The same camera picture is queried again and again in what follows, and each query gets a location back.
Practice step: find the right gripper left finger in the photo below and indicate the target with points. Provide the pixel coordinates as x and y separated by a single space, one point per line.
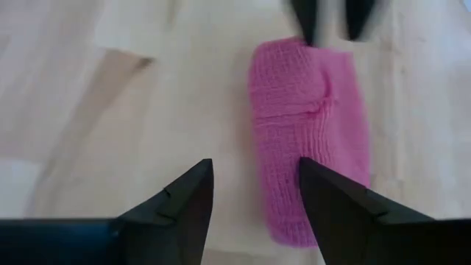
165 228

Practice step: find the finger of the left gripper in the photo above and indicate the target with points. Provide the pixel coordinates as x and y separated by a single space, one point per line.
305 18
357 18

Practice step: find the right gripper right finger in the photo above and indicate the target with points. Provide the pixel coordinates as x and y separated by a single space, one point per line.
360 228

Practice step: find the pink elastic bandage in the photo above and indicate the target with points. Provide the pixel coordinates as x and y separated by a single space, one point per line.
305 110

